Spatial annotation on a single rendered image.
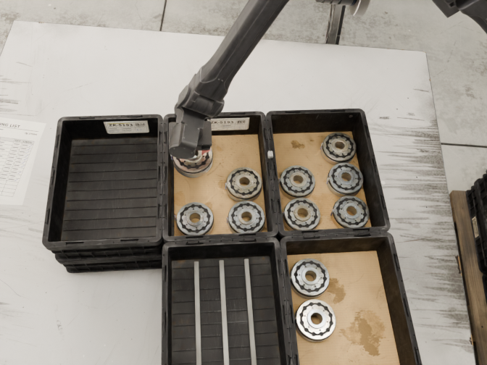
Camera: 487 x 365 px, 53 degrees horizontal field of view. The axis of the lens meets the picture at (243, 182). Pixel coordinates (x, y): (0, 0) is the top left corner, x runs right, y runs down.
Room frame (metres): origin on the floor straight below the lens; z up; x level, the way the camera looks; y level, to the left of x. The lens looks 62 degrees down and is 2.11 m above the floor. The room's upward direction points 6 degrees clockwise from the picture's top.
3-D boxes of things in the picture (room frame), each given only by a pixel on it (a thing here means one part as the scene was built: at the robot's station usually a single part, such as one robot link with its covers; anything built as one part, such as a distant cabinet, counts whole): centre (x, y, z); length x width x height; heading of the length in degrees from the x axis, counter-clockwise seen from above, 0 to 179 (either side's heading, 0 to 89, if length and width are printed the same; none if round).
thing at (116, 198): (0.61, 0.37, 0.87); 0.40 x 0.30 x 0.11; 9
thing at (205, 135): (0.64, 0.14, 1.15); 0.10 x 0.07 x 0.07; 99
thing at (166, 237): (0.66, 0.07, 0.92); 0.40 x 0.30 x 0.02; 9
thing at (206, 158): (0.65, 0.14, 1.02); 0.10 x 0.10 x 0.01
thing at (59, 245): (0.61, 0.37, 0.92); 0.40 x 0.30 x 0.02; 9
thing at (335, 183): (0.72, -0.30, 0.86); 0.10 x 0.10 x 0.01
